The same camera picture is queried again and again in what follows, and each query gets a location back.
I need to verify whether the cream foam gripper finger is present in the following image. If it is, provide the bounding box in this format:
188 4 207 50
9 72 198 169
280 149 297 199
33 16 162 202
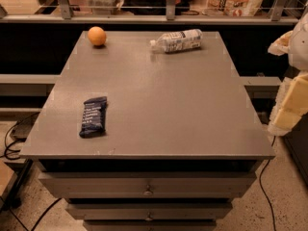
268 74 308 136
268 31 292 56

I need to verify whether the clear plastic water bottle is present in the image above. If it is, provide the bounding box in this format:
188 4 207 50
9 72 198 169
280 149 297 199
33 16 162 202
150 29 203 53

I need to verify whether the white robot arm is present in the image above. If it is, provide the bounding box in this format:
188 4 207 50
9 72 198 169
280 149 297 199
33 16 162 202
268 14 308 136

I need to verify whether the dark blue rxbar wrapper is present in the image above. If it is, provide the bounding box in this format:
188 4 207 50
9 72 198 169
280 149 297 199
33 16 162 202
79 96 108 139

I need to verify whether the black bag behind railing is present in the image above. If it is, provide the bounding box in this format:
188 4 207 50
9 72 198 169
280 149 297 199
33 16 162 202
121 0 192 15

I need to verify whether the grey drawer cabinet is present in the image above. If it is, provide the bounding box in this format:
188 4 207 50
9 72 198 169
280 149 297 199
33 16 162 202
21 32 274 231

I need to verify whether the round top drawer knob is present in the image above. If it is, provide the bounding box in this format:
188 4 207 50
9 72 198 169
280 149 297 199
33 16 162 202
143 185 153 196

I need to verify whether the round drawer knob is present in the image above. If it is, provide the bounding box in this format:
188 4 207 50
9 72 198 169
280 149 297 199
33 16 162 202
144 212 153 221
143 185 153 196

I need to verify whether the orange fruit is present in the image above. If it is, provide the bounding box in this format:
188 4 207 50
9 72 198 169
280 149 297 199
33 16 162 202
88 27 107 46

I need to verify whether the black floor cable right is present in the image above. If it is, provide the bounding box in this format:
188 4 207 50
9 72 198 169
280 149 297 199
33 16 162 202
258 135 277 231

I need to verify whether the metal railing frame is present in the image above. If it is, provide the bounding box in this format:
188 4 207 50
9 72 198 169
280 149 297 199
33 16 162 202
0 0 308 25

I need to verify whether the black floor cables left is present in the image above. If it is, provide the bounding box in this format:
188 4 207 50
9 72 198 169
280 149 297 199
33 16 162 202
0 112 40 161

